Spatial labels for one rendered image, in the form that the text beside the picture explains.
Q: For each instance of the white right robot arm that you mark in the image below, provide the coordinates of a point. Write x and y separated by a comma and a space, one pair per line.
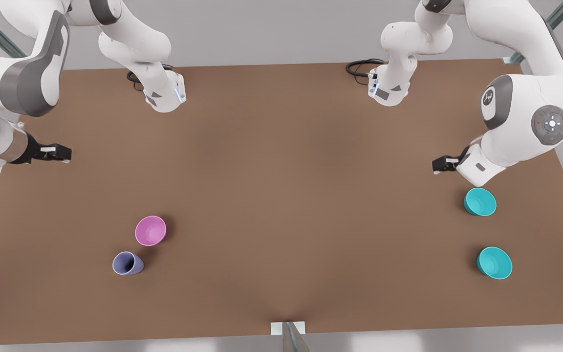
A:
27, 73

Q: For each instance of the pink bowl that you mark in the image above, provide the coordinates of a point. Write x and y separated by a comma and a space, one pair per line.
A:
150, 230

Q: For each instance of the lavender blue cup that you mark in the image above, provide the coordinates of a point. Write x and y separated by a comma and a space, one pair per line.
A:
127, 263

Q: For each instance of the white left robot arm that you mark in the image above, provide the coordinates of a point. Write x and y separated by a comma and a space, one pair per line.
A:
521, 122

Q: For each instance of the teal bowl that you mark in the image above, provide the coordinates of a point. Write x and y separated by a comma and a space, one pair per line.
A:
494, 262
480, 202

